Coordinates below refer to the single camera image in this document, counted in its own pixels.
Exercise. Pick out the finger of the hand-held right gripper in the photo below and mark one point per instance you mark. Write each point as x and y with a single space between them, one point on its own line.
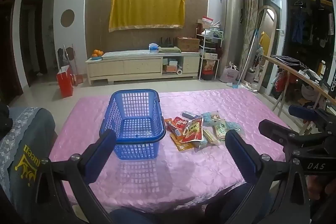
302 112
273 129

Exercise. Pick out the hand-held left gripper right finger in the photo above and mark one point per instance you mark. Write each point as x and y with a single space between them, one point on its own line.
240 153

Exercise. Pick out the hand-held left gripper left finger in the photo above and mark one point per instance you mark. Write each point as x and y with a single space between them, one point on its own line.
101 153

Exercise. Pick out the clear blue snack packet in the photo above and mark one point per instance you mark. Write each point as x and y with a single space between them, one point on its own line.
237 127

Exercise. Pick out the green white snack packet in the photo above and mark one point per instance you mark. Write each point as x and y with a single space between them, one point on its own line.
220 130

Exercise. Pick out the pale yellow snack packet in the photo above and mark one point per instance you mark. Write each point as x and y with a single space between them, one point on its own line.
208 138

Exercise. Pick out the blue plastic basket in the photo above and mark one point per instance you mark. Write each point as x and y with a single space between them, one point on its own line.
111 111

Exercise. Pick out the light blue cartoon snack packet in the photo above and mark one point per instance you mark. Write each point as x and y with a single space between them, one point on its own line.
211 117

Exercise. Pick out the large red snack packet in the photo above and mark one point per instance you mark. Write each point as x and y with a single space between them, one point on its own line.
194 130

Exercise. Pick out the orange snack pouch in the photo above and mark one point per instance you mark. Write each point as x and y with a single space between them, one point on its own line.
181 145

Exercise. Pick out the grey snack packet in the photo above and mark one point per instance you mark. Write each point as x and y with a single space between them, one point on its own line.
189 114

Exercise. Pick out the small red snack packet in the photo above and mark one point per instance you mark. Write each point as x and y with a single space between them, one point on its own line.
178 123

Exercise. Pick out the person's right hand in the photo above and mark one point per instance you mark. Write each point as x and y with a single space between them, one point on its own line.
319 187

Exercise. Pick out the pile of clothes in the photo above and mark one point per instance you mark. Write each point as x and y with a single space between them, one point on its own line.
307 92

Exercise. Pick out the person's right leg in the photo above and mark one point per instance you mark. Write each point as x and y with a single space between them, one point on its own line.
231 203

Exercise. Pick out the person's leg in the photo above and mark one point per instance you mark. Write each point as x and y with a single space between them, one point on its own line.
231 203
131 217

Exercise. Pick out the dark folded cloth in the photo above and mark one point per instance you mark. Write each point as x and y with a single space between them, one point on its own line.
284 60

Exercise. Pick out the pink quilted tablecloth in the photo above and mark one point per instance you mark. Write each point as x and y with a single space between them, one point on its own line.
183 174

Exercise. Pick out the pink bag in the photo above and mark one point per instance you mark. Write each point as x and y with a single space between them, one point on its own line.
229 74

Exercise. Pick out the person's left leg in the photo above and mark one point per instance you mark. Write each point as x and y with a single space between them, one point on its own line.
131 217

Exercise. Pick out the red paper bag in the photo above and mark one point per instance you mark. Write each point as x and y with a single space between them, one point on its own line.
65 83

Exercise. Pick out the mop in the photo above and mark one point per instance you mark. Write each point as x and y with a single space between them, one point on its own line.
249 53

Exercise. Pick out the arched standing mirror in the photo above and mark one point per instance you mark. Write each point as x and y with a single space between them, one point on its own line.
273 29

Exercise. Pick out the red yellow gift box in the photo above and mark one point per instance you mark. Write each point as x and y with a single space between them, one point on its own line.
209 67

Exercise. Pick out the hanging dark clothes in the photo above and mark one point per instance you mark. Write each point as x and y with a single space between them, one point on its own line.
312 22

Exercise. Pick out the blue plate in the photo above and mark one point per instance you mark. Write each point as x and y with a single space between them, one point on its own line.
95 58

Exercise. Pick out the cream TV cabinet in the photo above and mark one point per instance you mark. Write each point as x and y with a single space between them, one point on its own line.
141 66

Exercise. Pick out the beige box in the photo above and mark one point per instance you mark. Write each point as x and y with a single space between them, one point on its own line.
210 55

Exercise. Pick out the pile of oranges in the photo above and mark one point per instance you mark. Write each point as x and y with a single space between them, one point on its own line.
97 53

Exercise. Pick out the black jacket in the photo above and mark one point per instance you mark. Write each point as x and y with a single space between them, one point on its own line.
5 119

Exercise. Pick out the paper towel roll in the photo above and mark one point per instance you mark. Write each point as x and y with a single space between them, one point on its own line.
179 71

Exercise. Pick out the white metal rack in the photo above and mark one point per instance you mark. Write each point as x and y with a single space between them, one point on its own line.
200 56

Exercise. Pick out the orange box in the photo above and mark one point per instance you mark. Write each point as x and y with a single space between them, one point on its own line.
170 68

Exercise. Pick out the patterned curtain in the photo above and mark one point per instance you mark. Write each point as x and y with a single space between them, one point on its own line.
248 16

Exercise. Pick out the silver standing air conditioner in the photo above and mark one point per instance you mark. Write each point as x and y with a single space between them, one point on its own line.
231 24

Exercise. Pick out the white glass door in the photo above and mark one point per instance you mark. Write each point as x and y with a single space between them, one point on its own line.
271 3

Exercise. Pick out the blue tissue pack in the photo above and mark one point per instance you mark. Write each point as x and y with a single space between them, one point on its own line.
153 47

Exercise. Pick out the brown cardboard box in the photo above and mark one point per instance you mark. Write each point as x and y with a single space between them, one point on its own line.
187 45

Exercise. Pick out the green folded cloth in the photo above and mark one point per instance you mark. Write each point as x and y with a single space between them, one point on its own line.
169 50

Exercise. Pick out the open white red box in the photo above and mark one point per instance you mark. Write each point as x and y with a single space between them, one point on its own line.
206 21

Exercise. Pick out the black router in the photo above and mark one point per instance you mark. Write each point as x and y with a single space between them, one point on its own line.
166 43

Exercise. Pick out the yellow cloth cover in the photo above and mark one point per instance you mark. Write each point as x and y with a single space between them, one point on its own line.
147 11

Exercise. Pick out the small round brown wall disc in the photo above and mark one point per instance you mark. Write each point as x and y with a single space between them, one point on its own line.
71 52

